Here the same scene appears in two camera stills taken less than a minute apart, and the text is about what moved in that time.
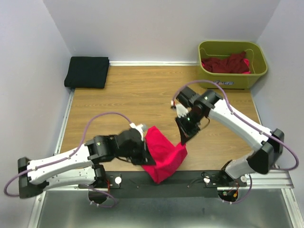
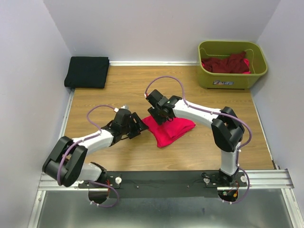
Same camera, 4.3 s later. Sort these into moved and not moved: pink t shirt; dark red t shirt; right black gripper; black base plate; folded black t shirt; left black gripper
Moved: right black gripper; pink t shirt; left black gripper
Not moved: black base plate; folded black t shirt; dark red t shirt
